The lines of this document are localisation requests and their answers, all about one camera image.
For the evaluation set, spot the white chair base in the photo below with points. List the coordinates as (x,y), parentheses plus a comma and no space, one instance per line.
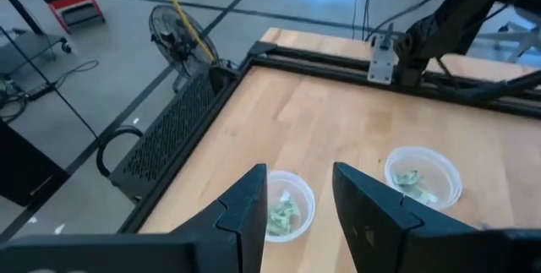
(513,32)

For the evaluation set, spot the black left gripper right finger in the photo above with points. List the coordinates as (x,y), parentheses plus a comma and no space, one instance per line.
(380,230)

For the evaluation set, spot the large clear plastic bowl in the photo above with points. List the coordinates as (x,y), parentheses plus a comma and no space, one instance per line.
(444,171)

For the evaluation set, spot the black rolling cart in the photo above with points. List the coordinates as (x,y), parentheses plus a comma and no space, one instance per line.
(29,49)

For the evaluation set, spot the green white snack packet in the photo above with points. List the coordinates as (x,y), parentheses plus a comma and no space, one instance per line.
(424,197)

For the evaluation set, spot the black floor cabinet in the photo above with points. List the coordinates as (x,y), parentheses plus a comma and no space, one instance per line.
(25,167)

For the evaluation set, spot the black perforated metal panel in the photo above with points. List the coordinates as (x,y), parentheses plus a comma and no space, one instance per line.
(169,133)

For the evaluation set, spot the black floor fan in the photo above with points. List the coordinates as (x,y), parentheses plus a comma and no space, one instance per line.
(179,40)

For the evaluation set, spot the small clear plastic container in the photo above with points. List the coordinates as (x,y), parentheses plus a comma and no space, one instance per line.
(302,197)

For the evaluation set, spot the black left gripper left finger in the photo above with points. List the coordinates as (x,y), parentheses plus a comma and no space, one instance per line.
(236,230)

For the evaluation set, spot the silver metal mounting bracket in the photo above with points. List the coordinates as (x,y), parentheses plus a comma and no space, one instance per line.
(382,61)

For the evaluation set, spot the red black rolling stool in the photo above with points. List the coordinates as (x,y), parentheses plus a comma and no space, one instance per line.
(72,4)

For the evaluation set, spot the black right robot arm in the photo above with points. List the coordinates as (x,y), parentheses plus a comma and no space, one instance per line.
(460,11)

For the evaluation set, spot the pale green packet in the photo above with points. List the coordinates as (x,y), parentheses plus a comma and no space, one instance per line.
(286,197)
(406,178)
(282,219)

